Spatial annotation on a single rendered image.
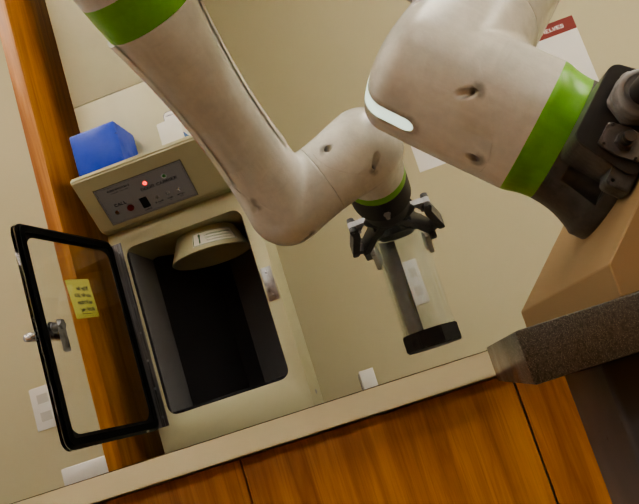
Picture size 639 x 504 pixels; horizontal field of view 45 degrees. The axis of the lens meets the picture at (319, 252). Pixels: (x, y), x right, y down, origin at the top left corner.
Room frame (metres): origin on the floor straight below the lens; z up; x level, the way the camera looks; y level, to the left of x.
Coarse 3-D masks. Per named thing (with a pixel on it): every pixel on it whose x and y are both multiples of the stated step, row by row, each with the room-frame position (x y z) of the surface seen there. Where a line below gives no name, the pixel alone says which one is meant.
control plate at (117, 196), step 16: (144, 176) 1.46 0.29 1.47; (160, 176) 1.47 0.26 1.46; (176, 176) 1.47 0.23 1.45; (96, 192) 1.47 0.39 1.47; (112, 192) 1.48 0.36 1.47; (128, 192) 1.48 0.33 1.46; (144, 192) 1.49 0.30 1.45; (160, 192) 1.49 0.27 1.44; (176, 192) 1.50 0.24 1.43; (192, 192) 1.50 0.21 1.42; (112, 208) 1.50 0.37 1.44; (144, 208) 1.51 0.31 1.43
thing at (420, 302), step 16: (384, 240) 1.31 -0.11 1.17; (400, 240) 1.30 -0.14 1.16; (416, 240) 1.31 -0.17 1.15; (384, 256) 1.32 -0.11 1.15; (400, 256) 1.30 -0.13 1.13; (416, 256) 1.30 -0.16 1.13; (432, 256) 1.33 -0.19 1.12; (384, 272) 1.33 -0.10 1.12; (400, 272) 1.30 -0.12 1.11; (416, 272) 1.30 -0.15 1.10; (432, 272) 1.31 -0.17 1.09; (400, 288) 1.31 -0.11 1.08; (416, 288) 1.30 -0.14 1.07; (432, 288) 1.30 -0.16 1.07; (400, 304) 1.32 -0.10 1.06; (416, 304) 1.30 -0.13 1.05; (432, 304) 1.30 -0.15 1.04; (448, 304) 1.33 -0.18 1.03; (400, 320) 1.33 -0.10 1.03; (416, 320) 1.30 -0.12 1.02; (432, 320) 1.30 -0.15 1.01; (448, 320) 1.31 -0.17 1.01
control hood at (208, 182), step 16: (176, 144) 1.43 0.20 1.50; (192, 144) 1.43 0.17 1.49; (128, 160) 1.44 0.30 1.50; (144, 160) 1.44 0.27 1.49; (160, 160) 1.45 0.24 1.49; (176, 160) 1.45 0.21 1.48; (192, 160) 1.45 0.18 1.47; (208, 160) 1.46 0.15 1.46; (80, 176) 1.46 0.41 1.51; (96, 176) 1.45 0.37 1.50; (112, 176) 1.46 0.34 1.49; (128, 176) 1.46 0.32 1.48; (192, 176) 1.48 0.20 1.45; (208, 176) 1.48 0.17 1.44; (80, 192) 1.47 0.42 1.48; (208, 192) 1.51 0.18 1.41; (224, 192) 1.53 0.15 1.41; (96, 208) 1.50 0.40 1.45; (160, 208) 1.52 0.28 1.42; (176, 208) 1.53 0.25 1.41; (96, 224) 1.53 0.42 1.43; (112, 224) 1.53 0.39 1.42; (128, 224) 1.54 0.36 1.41
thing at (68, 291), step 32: (32, 256) 1.29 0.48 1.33; (64, 256) 1.38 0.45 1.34; (96, 256) 1.48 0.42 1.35; (64, 288) 1.36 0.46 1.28; (96, 288) 1.46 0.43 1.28; (32, 320) 1.26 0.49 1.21; (64, 320) 1.33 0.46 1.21; (96, 320) 1.43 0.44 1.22; (64, 352) 1.31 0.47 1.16; (96, 352) 1.40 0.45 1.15; (128, 352) 1.51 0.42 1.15; (64, 384) 1.29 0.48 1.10; (96, 384) 1.38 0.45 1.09; (128, 384) 1.48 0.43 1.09; (96, 416) 1.36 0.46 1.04; (128, 416) 1.45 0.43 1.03; (64, 448) 1.26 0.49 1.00
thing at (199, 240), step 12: (204, 228) 1.58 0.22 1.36; (216, 228) 1.58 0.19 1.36; (228, 228) 1.60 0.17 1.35; (180, 240) 1.60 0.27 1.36; (192, 240) 1.57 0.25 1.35; (204, 240) 1.56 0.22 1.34; (216, 240) 1.57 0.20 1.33; (228, 240) 1.58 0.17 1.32; (240, 240) 1.60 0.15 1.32; (180, 252) 1.58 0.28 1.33; (192, 252) 1.56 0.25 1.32; (204, 252) 1.71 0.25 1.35; (216, 252) 1.72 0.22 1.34; (228, 252) 1.72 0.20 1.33; (240, 252) 1.71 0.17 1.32; (180, 264) 1.67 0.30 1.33; (192, 264) 1.70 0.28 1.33; (204, 264) 1.72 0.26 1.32; (216, 264) 1.73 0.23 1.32
